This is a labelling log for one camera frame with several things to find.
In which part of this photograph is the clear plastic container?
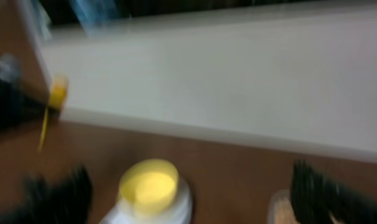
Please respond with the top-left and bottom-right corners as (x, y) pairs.
(268, 189), (299, 224)

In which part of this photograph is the yellow measuring scoop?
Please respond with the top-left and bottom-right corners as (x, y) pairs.
(37, 75), (68, 152)

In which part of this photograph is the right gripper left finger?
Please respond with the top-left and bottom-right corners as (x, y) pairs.
(0, 166), (93, 224)

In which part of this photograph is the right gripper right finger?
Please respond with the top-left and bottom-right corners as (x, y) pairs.
(290, 160), (377, 224)

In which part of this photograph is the pale yellow bowl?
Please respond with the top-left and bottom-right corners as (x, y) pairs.
(117, 159), (179, 209)

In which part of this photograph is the white digital kitchen scale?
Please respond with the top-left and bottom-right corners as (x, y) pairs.
(99, 178), (193, 224)

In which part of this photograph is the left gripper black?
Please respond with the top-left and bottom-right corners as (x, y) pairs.
(0, 79), (49, 132)

